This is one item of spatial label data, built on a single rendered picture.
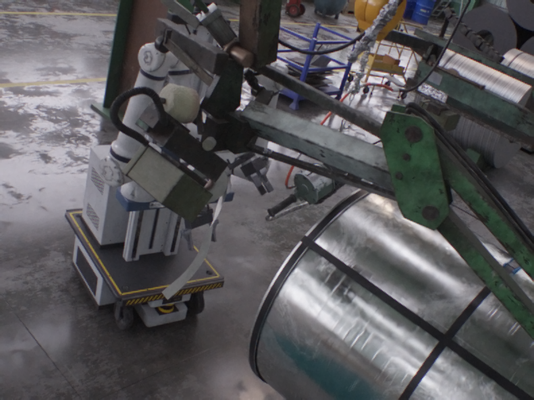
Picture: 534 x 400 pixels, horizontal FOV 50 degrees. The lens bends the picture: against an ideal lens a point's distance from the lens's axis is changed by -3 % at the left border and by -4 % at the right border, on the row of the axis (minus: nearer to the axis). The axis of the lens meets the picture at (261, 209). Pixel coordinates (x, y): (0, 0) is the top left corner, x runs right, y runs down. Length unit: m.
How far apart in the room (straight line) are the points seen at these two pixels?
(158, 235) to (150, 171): 1.85
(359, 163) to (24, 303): 2.50
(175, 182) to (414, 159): 0.67
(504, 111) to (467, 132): 4.67
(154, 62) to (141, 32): 3.49
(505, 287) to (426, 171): 0.40
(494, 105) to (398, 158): 1.53
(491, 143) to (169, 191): 6.19
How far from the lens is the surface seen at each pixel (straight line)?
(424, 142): 1.57
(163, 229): 3.59
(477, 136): 7.66
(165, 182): 1.73
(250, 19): 1.79
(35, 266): 3.98
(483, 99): 3.09
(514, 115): 3.04
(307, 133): 1.74
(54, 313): 3.63
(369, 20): 2.33
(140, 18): 6.08
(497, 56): 3.07
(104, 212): 3.50
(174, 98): 1.73
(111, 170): 2.85
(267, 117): 1.82
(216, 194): 2.10
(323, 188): 2.48
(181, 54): 1.92
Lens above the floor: 2.39
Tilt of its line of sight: 28 degrees down
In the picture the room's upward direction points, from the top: 17 degrees clockwise
